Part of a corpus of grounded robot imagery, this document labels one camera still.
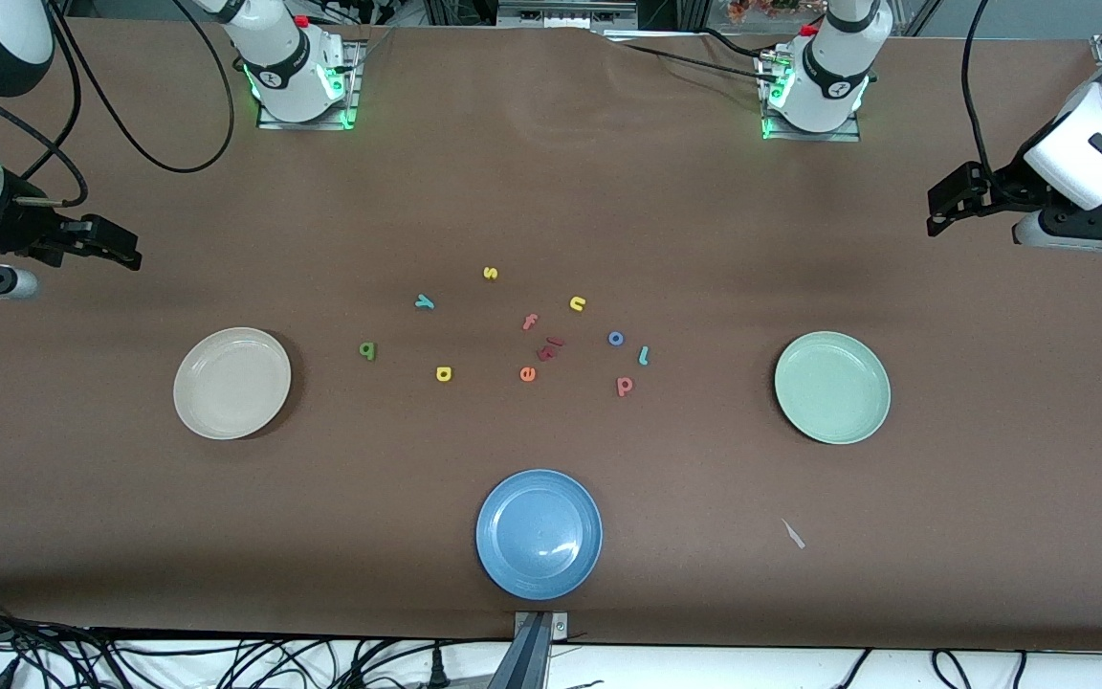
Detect beige round plate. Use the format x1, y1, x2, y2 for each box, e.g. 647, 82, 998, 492
173, 327, 293, 441

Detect pale green round plate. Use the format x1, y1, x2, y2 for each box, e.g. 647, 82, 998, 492
774, 331, 893, 446

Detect orange artificial flowers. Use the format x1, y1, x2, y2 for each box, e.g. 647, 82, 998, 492
728, 0, 801, 22

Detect blue round plate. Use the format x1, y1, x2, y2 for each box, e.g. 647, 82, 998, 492
475, 469, 604, 602

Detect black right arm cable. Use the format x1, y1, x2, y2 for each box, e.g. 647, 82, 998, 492
0, 0, 236, 207

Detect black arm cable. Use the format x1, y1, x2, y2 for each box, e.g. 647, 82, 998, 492
0, 0, 236, 207
960, 0, 1000, 178

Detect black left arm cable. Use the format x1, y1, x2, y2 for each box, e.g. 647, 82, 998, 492
960, 0, 1000, 178

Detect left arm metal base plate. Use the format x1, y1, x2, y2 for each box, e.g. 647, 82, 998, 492
757, 48, 863, 143

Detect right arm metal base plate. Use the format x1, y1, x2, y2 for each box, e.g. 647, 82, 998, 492
256, 38, 365, 132

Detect black cable on table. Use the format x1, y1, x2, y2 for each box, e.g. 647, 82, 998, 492
599, 27, 777, 82

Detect black cable tangle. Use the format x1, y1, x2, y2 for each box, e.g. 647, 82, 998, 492
0, 593, 514, 689

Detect aluminium frame structure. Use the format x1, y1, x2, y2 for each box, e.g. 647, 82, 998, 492
422, 0, 705, 30

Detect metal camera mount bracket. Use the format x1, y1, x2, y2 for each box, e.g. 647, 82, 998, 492
489, 611, 571, 689

